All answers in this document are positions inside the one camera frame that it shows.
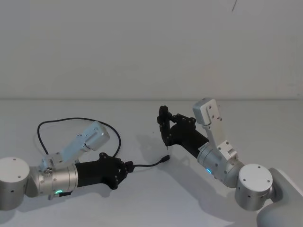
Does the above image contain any thin black cable with plug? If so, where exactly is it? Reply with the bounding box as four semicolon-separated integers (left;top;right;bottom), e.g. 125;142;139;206
37;119;170;169

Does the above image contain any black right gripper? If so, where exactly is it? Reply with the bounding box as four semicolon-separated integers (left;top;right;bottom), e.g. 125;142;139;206
156;105;210;159

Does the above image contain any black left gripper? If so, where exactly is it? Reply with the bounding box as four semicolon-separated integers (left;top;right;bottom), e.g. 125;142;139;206
74;153;134;191

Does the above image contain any white table cloth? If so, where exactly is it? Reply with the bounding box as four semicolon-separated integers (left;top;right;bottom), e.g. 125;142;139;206
0;97;303;227

